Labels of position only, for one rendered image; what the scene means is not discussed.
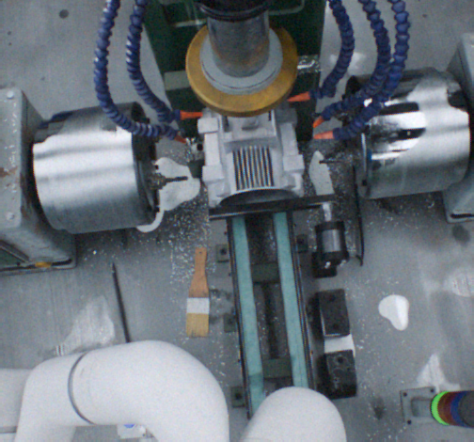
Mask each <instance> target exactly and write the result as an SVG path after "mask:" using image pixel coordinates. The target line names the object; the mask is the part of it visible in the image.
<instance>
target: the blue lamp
mask: <svg viewBox="0 0 474 442"><path fill-rule="evenodd" d="M469 391H472V390H466V391H462V392H460V393H458V394H457V395H456V396H455V397H454V398H453V400H452V402H451V404H450V413H451V416H452V418H453V419H454V421H455V422H456V423H457V424H459V425H460V426H462V427H466V428H469V427H467V426H466V425H465V424H464V423H463V422H462V421H461V419H460V417H459V413H458V405H459V402H460V400H461V399H462V397H463V396H464V395H465V394H466V393H468V392H469Z"/></svg>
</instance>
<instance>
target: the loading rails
mask: <svg viewBox="0 0 474 442"><path fill-rule="evenodd" d="M271 217H272V225H273V233H274V239H275V247H276V261H273V262H265V263H257V264H250V257H249V248H248V240H247V232H246V223H245V217H240V218H231V219H225V222H226V231H224V233H225V235H227V240H228V243H227V244H221V245H215V251H216V260H217V262H218V263H220V262H228V261H229V267H230V273H229V276H231V284H232V293H233V302H234V310H235V313H232V314H224V315H223V325H224V332H225V333H232V332H237V337H238V346H239V355H240V359H238V363H241V373H242V381H243V386H242V387H231V388H230V397H231V405H232V406H238V405H242V406H243V407H245V415H246V420H251V419H252V417H253V415H254V414H255V412H256V411H257V409H258V408H259V406H260V405H261V403H262V402H263V401H264V400H265V399H266V396H265V387H264V380H263V379H273V378H280V377H289V376H291V377H292V386H293V387H306V388H309V389H311V390H314V391H316V392H318V393H320V394H322V395H324V396H326V395H328V388H327V381H326V377H318V378H314V373H313V367H312V359H311V355H313V351H310V344H309V337H308V324H313V323H317V322H319V318H318V310H317V305H316V304H312V305H305V302H304V294H303V287H302V280H301V273H300V268H302V265H301V264H299V259H298V254H299V253H308V251H309V249H308V236H307V235H306V234H300V235H295V231H294V227H296V224H295V223H293V217H292V212H286V213H271ZM276 282H279V284H280V291H281V299H282V306H283V314H284V322H285V330H286V338H287V345H288V353H289V357H282V358H274V359H266V360H261V347H260V339H259V330H258V322H257V314H256V306H255V297H254V290H253V285H260V284H268V283H276Z"/></svg>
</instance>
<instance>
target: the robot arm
mask: <svg viewBox="0 0 474 442"><path fill-rule="evenodd" d="M122 424H137V425H140V426H143V427H144V428H146V429H147V430H148V431H150V432H151V433H152V434H153V435H154V436H155V438H156V439H157V440H158V442H229V415H228V409H227V404H226V401H225V397H224V394H223V392H222V389H221V387H220V385H219V384H218V382H217V380H216V379H215V378H214V376H213V375H212V373H211V372H210V371H209V370H208V369H207V368H206V367H205V366H204V365H203V364H202V363H201V362H200V361H199V360H197V359H196V358H195V357H193V356H192V355H190V354H189V353H188V352H186V351H184V350H183V349H182V348H180V347H178V346H176V345H174V344H171V343H169V342H165V341H161V340H152V339H150V340H141V341H135V342H129V343H124V344H120V345H115V346H111V347H105V348H101V349H96V350H91V351H86V352H83V353H78V354H73V355H65V356H61V357H56V358H52V359H48V360H46V361H44V362H42V363H40V364H39V365H38V366H37V367H36V368H35V369H0V442H72V439H73V437H74V434H75V431H76V428H77V426H90V425H122ZM238 442H346V435H345V430H344V426H343V422H342V419H341V417H340V413H339V411H338V410H337V408H336V407H335V405H334V404H333V403H332V402H330V401H329V400H328V399H327V398H326V397H325V396H324V395H322V394H320V393H318V392H316V391H314V390H311V389H309V388H306V387H285V388H282V389H280V390H277V391H275V392H274V393H272V394H271V395H269V396H268V397H267V398H266V399H265V400H264V401H263V402H262V403H261V405H260V406H259V408H258V409H257V411H256V412H255V414H254V415H253V417H252V419H251V420H250V421H249V422H248V424H247V426H246V428H245V430H244V432H243V433H242V435H241V437H240V439H239V440H238Z"/></svg>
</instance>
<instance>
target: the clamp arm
mask: <svg viewBox="0 0 474 442"><path fill-rule="evenodd" d="M336 204H337V198H336V194H335V193H333V194H325V195H318V196H309V197H299V195H297V196H293V198H286V199H279V200H270V201H263V202H255V203H246V204H239V205H231V206H223V207H222V206H221V204H218V205H215V208H208V209H207V214H208V218H209V221H215V220H224V219H231V218H240V217H248V216H255V215H264V214H271V213H286V212H294V211H303V210H310V209H318V208H322V206H323V210H324V209H325V206H324V205H326V208H328V209H329V208H330V205H331V209H333V207H334V206H336Z"/></svg>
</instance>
